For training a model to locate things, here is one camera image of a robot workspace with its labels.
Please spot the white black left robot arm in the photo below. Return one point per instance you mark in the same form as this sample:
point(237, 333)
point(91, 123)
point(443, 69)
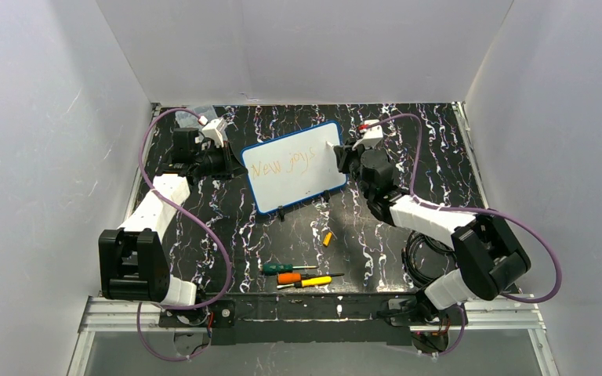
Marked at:
point(133, 265)

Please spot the yellow handled screwdriver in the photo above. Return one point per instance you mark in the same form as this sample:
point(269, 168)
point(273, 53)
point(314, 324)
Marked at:
point(312, 282)

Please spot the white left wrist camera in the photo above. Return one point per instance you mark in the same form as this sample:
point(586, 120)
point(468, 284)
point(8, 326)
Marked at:
point(214, 130)

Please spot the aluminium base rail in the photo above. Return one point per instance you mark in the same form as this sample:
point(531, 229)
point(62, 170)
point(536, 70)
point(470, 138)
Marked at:
point(237, 310)

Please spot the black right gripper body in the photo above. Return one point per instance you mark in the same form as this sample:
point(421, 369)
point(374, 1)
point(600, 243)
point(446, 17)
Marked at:
point(346, 158)

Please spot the yellow marker cap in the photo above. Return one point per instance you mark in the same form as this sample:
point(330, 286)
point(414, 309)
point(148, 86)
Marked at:
point(327, 239)

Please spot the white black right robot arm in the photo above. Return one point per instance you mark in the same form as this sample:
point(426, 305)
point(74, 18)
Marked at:
point(489, 256)

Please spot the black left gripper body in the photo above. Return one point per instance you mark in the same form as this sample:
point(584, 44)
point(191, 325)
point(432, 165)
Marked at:
point(230, 165)

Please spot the blue framed whiteboard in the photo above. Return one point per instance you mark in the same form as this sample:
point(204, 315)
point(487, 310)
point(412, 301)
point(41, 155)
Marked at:
point(294, 167)

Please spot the green handled screwdriver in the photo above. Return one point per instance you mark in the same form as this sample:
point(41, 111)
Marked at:
point(270, 269)

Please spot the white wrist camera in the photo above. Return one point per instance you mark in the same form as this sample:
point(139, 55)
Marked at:
point(370, 133)
point(214, 130)

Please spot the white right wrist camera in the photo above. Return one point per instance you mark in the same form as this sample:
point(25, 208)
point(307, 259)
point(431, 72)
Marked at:
point(370, 133)

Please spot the orange handled screwdriver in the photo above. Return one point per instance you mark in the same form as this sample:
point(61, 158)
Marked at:
point(289, 278)

